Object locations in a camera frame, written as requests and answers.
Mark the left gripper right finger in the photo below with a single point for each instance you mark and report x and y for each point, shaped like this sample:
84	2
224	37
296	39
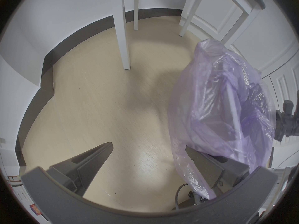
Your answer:
224	174

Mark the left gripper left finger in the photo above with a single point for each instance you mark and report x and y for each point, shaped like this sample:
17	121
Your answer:
88	169

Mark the purple plastic bag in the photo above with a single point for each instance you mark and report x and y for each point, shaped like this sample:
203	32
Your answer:
245	106

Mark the white trash bin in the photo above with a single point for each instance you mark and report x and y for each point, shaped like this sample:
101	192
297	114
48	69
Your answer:
203	115

